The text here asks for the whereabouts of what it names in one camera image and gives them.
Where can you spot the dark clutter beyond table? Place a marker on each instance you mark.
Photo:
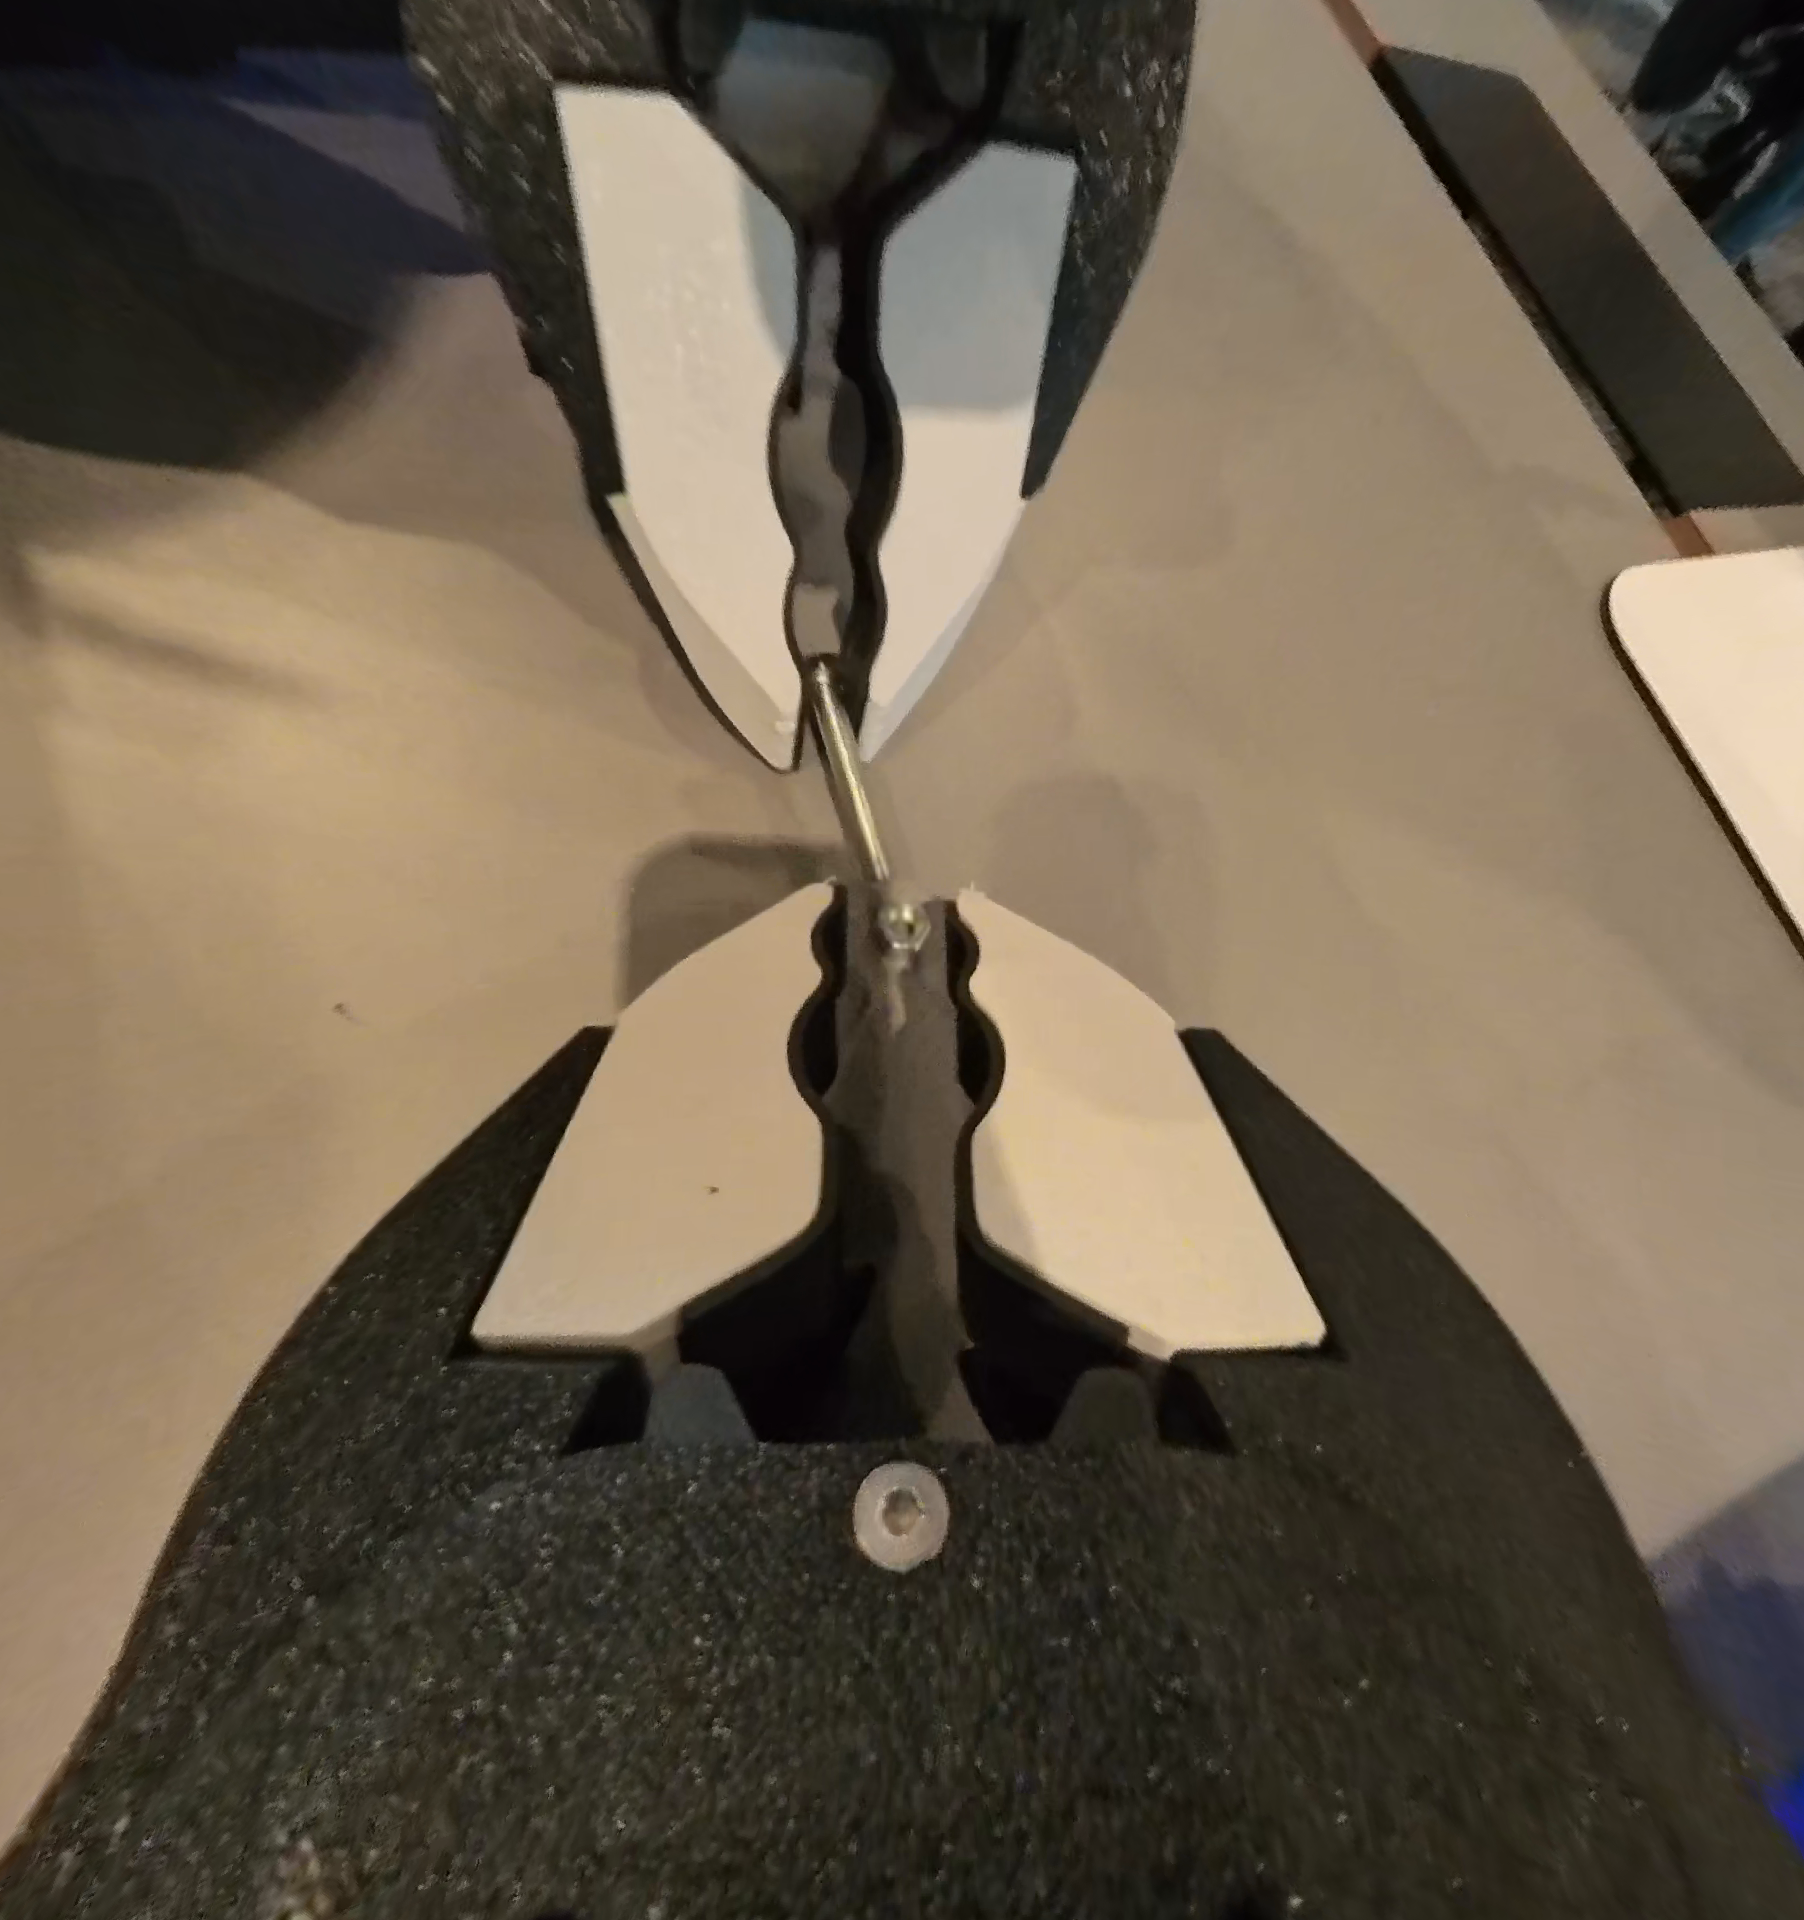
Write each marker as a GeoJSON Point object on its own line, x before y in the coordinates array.
{"type": "Point", "coordinates": [1727, 121]}

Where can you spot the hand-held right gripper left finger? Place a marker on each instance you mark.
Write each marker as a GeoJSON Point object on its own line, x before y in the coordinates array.
{"type": "Point", "coordinates": [662, 1155]}

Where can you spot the blue blurred object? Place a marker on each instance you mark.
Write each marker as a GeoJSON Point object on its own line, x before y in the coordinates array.
{"type": "Point", "coordinates": [1779, 1724]}

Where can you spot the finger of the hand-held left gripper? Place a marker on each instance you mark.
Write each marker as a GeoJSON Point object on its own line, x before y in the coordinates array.
{"type": "Point", "coordinates": [679, 391]}
{"type": "Point", "coordinates": [969, 374]}

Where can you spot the white rounded board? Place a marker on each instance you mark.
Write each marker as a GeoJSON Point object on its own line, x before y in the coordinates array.
{"type": "Point", "coordinates": [1743, 735]}

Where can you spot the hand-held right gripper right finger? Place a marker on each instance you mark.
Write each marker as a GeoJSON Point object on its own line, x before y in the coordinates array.
{"type": "Point", "coordinates": [1112, 1169]}

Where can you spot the silver metal bolt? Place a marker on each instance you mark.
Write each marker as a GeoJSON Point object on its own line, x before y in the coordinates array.
{"type": "Point", "coordinates": [847, 779]}

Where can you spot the silver metal nut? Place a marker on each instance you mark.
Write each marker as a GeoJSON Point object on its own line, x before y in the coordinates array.
{"type": "Point", "coordinates": [899, 933]}

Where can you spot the black flat plate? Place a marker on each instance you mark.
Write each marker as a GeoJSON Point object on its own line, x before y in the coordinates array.
{"type": "Point", "coordinates": [1592, 285]}

